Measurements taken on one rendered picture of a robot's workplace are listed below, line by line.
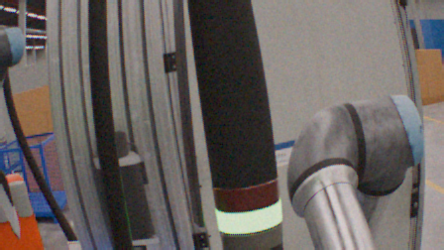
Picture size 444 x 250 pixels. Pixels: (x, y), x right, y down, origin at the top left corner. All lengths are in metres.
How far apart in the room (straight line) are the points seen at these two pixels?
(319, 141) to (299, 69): 1.54
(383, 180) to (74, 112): 0.59
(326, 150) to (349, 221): 0.12
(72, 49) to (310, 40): 1.36
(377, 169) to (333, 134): 0.10
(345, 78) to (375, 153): 1.60
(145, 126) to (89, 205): 0.20
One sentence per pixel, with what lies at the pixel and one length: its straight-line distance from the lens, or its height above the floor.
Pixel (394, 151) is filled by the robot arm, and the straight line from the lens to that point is 0.84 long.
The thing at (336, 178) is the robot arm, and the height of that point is 1.52.
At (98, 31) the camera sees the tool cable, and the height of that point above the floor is 1.71.
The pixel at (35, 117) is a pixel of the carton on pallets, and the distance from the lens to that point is 8.36.
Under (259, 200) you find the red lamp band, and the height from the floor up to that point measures 1.62.
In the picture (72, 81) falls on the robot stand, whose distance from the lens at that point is 1.15.
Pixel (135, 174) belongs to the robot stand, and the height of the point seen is 1.50.
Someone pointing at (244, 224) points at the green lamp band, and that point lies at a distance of 0.32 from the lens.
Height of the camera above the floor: 1.70
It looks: 7 degrees down
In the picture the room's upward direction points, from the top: 8 degrees counter-clockwise
